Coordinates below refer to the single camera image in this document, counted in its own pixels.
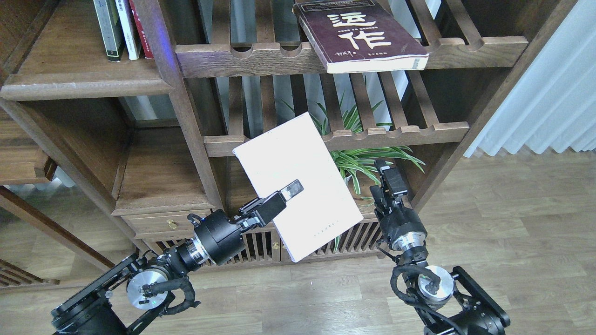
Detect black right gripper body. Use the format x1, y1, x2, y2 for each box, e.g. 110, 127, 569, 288
370, 186, 427, 252

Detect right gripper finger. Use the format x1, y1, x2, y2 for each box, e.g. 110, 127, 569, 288
375, 160, 408, 200

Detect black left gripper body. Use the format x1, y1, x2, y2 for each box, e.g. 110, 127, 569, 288
187, 198, 265, 267

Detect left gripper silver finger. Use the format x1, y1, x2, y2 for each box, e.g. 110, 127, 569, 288
251, 180, 304, 223

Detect pale purple book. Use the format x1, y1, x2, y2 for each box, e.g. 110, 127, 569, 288
232, 113, 363, 262

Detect yellow and black book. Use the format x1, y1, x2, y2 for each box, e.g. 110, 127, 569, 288
94, 0, 125, 62

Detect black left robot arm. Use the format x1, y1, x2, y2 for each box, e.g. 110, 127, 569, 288
51, 180, 304, 335

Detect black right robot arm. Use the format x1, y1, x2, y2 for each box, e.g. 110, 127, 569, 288
370, 159, 511, 335

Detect green spider plant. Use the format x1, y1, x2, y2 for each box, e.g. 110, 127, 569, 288
309, 102, 425, 195

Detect brass drawer knob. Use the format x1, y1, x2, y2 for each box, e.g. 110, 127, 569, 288
167, 219, 177, 230

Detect dark maroon book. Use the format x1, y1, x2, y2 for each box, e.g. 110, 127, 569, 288
292, 0, 429, 74

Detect dark wooden bookshelf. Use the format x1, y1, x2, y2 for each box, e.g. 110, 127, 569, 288
1, 0, 576, 252

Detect white curtain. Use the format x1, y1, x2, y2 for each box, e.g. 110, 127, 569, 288
464, 0, 596, 158

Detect red upright book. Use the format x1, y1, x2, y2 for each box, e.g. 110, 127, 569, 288
129, 0, 154, 59

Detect white upright book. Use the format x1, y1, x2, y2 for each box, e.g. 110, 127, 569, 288
115, 0, 142, 60

